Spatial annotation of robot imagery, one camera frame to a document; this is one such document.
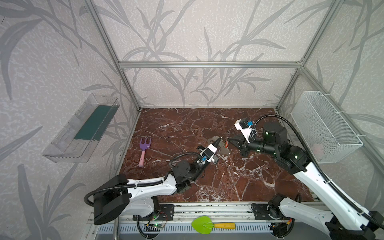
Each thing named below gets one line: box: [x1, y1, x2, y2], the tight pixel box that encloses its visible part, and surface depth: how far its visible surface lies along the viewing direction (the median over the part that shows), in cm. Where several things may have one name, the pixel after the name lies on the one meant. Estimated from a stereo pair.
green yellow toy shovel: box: [191, 216, 236, 235], surface depth 71 cm
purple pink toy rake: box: [138, 138, 152, 168], surface depth 98 cm
